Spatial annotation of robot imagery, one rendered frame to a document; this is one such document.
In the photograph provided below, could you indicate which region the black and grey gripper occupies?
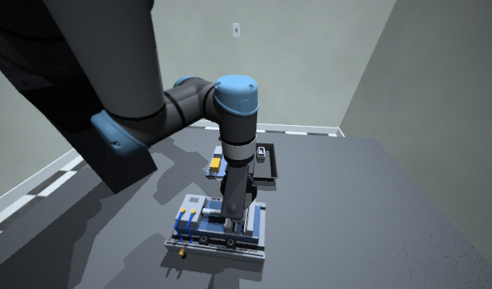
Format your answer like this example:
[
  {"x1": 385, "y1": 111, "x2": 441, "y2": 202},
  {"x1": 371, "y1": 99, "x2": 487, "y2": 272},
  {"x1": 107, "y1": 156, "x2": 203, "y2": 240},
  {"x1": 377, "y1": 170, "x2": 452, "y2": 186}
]
[{"x1": 220, "y1": 154, "x2": 257, "y2": 209}]

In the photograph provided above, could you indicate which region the yellow block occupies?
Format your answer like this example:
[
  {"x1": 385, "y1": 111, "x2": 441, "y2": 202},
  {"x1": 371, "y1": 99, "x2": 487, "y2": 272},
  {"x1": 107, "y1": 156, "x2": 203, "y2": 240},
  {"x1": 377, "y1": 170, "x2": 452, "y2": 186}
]
[{"x1": 210, "y1": 158, "x2": 221, "y2": 172}]

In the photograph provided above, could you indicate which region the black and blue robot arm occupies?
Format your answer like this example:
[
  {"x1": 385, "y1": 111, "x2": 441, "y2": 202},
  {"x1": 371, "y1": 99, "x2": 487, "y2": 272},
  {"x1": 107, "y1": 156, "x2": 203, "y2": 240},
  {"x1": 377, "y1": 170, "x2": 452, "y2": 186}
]
[{"x1": 0, "y1": 0, "x2": 259, "y2": 220}]

